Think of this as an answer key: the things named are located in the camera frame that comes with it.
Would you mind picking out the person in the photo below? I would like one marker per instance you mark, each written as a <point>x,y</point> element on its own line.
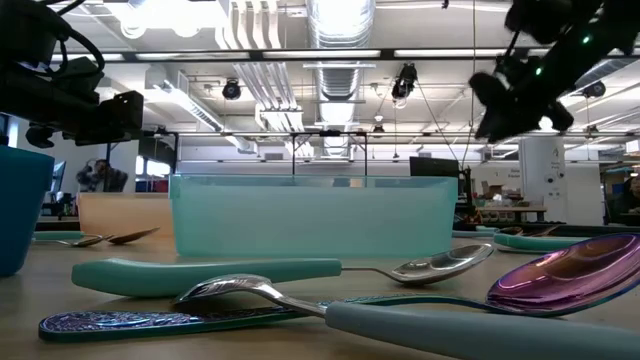
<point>627,197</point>
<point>102,175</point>

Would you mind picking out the iridescent rainbow metal spoon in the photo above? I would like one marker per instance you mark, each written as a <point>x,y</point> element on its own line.
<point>565,277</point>

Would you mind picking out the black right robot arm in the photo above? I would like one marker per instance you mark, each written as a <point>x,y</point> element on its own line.
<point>610,30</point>

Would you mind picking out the bronze-tinted metal spoon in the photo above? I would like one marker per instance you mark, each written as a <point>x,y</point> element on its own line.
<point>132,235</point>

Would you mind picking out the background workbench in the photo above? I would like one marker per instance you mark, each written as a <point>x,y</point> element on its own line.
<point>510,210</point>

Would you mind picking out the black metal station frame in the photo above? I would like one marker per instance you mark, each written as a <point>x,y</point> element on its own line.
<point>330,133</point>

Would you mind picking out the white pillar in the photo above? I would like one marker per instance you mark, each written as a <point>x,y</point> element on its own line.
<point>542,180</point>

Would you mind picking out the silver ceiling air duct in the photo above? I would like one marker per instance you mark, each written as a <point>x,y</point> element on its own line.
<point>340,80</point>

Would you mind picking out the black hanging screen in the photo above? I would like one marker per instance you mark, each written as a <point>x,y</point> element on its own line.
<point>157,150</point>

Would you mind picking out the black ceiling camera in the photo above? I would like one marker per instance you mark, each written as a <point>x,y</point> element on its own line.
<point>231,90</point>
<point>405,80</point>
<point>594,89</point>

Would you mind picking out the teal translucent plastic bin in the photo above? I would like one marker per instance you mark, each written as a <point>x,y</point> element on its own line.
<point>310,220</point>

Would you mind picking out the tilted background monitor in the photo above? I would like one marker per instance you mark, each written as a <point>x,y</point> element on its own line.
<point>58,175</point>

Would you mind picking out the black background monitor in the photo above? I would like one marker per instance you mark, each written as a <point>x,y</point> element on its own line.
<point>434,167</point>

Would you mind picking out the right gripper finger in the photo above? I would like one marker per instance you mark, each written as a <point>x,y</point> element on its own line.
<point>497,122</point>

